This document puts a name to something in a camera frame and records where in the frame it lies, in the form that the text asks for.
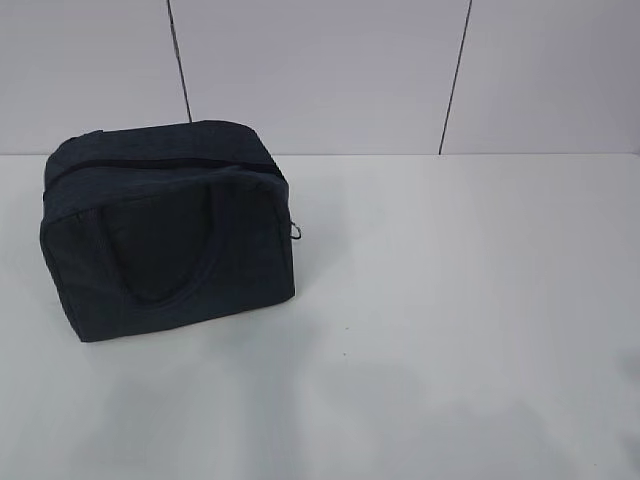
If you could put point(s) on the dark blue fabric bag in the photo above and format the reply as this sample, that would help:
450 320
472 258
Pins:
151 229

